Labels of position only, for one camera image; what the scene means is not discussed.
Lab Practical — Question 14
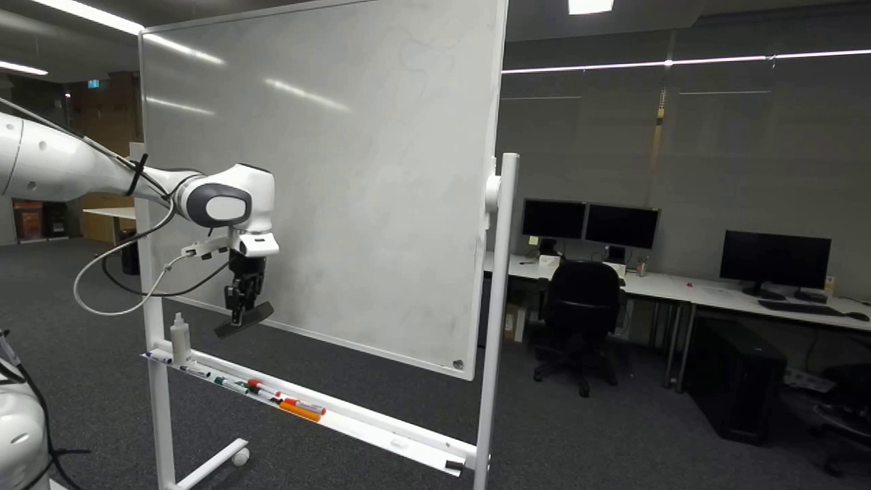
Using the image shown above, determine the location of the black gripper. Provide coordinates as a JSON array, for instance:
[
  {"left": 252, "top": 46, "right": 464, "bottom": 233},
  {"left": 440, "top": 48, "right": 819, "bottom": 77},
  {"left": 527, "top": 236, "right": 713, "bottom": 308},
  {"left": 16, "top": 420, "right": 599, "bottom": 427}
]
[{"left": 222, "top": 250, "right": 268, "bottom": 321}]

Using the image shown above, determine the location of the black whiteboard eraser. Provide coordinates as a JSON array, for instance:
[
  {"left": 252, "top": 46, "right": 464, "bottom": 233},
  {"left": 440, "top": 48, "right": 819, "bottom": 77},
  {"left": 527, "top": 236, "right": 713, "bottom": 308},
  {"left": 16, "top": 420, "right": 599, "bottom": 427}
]
[{"left": 211, "top": 299, "right": 278, "bottom": 340}]

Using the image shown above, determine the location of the translucent cleaner bottle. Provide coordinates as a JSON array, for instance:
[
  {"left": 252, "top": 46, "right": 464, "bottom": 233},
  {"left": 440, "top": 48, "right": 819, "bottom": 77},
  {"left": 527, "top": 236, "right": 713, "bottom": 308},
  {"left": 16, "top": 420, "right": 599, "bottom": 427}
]
[{"left": 169, "top": 310, "right": 196, "bottom": 368}]

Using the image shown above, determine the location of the black waste bin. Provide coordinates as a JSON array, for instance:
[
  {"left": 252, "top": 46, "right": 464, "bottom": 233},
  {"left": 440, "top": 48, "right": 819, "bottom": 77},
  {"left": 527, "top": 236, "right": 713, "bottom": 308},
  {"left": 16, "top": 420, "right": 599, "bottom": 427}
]
[{"left": 119, "top": 236, "right": 143, "bottom": 278}]

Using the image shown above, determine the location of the small light wooden table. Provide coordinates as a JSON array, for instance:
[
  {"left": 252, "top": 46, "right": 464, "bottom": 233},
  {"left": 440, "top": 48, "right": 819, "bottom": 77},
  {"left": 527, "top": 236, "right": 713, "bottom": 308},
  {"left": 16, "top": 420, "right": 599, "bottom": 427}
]
[{"left": 80, "top": 203, "right": 139, "bottom": 223}]

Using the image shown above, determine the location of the whiteboard panel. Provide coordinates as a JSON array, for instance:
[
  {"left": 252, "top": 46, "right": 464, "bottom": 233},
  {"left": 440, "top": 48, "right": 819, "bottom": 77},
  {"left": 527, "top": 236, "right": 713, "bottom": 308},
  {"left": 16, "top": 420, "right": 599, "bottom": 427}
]
[{"left": 136, "top": 0, "right": 510, "bottom": 383}]

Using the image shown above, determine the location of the white marker tray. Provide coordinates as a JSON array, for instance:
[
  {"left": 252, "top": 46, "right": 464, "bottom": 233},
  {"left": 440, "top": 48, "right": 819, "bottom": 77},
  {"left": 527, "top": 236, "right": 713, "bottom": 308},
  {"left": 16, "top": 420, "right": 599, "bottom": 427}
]
[{"left": 146, "top": 338, "right": 482, "bottom": 480}]

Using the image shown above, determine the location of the large white whiteboard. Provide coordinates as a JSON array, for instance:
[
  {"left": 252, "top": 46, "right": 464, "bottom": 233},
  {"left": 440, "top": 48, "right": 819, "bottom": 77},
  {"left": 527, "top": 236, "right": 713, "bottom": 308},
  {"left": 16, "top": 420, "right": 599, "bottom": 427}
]
[{"left": 132, "top": 148, "right": 525, "bottom": 490}]

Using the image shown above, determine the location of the black computer monitor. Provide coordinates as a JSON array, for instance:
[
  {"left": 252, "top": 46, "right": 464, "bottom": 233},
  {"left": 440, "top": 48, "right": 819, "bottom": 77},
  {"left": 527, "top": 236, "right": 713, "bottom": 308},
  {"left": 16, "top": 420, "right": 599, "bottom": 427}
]
[
  {"left": 523, "top": 195, "right": 589, "bottom": 246},
  {"left": 717, "top": 229, "right": 836, "bottom": 293},
  {"left": 584, "top": 202, "right": 663, "bottom": 252}
]

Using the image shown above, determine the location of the ceiling light strip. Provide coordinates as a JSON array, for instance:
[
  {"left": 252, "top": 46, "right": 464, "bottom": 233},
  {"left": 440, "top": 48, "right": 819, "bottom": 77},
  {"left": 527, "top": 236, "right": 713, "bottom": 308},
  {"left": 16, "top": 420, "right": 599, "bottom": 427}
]
[
  {"left": 34, "top": 0, "right": 146, "bottom": 37},
  {"left": 500, "top": 46, "right": 871, "bottom": 78}
]

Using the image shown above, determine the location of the black office chair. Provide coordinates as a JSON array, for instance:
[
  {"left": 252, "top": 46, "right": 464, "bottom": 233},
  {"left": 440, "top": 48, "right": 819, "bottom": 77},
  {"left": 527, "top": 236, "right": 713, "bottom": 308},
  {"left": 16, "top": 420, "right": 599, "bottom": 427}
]
[
  {"left": 810, "top": 361, "right": 871, "bottom": 480},
  {"left": 530, "top": 257, "right": 630, "bottom": 399}
]

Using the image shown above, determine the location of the long white desk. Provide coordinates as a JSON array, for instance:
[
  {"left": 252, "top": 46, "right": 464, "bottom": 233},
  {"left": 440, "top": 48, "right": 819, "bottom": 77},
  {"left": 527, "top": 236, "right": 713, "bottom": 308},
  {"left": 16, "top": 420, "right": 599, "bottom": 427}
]
[{"left": 482, "top": 250, "right": 871, "bottom": 391}]

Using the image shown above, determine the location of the black computer tower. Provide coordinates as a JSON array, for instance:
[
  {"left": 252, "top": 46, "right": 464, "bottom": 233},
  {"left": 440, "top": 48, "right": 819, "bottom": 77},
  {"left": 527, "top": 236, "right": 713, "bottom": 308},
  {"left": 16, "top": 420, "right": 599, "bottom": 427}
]
[{"left": 685, "top": 316, "right": 791, "bottom": 447}]

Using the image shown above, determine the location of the black keyboard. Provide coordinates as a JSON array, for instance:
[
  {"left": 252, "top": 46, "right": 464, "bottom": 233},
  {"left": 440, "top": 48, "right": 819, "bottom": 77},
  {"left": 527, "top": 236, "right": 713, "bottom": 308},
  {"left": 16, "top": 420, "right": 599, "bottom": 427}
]
[{"left": 760, "top": 293, "right": 848, "bottom": 319}]

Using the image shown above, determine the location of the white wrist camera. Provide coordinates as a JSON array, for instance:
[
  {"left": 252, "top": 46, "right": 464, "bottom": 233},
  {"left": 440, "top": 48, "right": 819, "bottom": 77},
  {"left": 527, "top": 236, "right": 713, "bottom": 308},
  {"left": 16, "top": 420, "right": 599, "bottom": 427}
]
[{"left": 237, "top": 231, "right": 283, "bottom": 261}]

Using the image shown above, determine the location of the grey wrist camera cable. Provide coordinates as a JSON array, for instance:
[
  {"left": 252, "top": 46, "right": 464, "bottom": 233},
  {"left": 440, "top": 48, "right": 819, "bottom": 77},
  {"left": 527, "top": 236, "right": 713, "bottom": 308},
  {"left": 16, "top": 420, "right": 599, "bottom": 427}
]
[{"left": 70, "top": 199, "right": 227, "bottom": 321}]

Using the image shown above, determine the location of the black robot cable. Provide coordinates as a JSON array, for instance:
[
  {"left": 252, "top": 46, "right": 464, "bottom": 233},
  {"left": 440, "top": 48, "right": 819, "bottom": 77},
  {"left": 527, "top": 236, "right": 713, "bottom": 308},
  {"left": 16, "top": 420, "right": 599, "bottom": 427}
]
[{"left": 0, "top": 330, "right": 91, "bottom": 490}]

